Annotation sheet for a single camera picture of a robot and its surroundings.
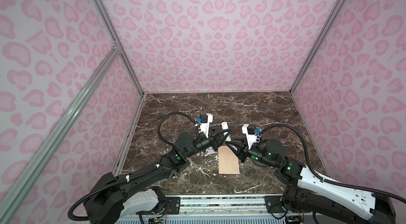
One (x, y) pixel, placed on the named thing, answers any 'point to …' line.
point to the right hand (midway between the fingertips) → (227, 142)
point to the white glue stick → (224, 126)
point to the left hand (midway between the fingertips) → (230, 128)
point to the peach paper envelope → (228, 162)
